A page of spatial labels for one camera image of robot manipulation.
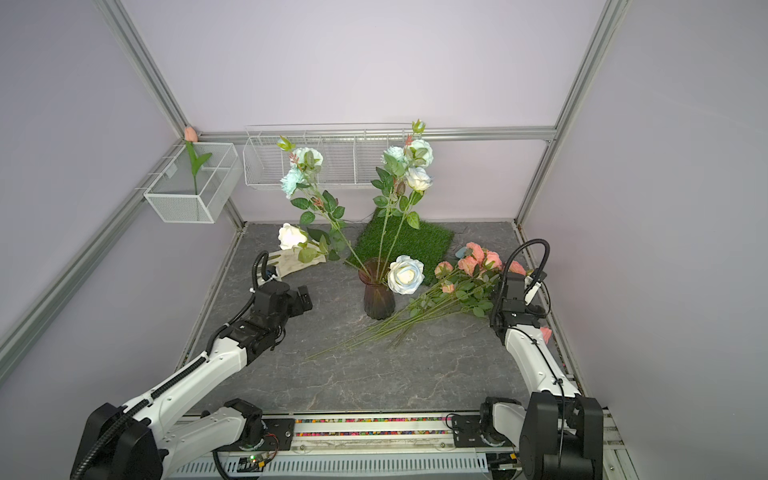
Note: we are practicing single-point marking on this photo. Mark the green artificial grass mat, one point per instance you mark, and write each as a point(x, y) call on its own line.
point(428, 244)

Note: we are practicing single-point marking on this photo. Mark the pink peony flower stem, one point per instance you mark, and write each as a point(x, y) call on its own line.
point(461, 287)

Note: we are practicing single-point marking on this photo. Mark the white wire basket back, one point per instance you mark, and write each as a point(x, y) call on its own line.
point(351, 152)

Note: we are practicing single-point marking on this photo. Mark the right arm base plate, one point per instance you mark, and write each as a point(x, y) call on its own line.
point(467, 431)

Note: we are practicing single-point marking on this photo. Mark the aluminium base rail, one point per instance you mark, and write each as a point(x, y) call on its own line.
point(358, 444)

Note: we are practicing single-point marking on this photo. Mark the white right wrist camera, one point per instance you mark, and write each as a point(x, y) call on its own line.
point(533, 282)

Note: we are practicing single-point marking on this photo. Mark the beige garden glove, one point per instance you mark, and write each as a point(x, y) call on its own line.
point(286, 262)

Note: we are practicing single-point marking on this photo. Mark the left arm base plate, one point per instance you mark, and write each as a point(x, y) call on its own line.
point(268, 434)

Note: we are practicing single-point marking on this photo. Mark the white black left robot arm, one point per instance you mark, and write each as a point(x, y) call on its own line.
point(142, 438)

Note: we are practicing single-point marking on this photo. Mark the pink tulip in basket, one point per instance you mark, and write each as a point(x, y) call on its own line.
point(196, 161)

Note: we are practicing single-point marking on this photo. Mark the white wire basket left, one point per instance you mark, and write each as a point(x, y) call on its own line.
point(171, 193)

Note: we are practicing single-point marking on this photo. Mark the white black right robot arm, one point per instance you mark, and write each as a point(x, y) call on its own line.
point(558, 433)

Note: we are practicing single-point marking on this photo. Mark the mixed flower bouquet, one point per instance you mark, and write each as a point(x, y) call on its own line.
point(332, 216)

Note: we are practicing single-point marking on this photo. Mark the white wire basket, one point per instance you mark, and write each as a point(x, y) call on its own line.
point(351, 152)
point(171, 193)

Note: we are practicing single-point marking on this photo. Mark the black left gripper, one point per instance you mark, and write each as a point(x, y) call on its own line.
point(297, 307)

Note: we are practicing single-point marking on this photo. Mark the dark pink glass vase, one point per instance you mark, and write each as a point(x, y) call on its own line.
point(378, 299)

